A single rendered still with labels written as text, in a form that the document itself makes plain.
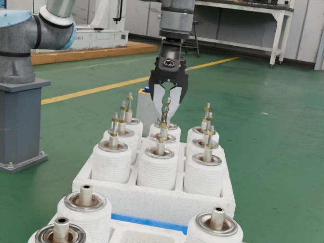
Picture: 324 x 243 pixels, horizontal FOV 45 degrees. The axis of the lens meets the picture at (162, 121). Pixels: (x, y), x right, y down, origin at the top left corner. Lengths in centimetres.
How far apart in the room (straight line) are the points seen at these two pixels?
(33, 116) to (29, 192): 29
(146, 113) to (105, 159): 42
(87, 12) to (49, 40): 587
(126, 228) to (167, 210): 19
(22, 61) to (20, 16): 15
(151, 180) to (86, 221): 31
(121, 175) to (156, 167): 9
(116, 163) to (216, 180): 24
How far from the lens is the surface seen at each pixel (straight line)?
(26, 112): 142
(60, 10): 139
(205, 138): 108
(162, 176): 96
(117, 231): 79
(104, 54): 426
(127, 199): 96
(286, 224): 132
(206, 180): 96
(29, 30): 139
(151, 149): 100
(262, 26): 598
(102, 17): 459
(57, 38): 143
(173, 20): 90
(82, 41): 405
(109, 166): 96
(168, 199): 95
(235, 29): 607
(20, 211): 121
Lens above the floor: 60
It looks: 16 degrees down
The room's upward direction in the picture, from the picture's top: 7 degrees clockwise
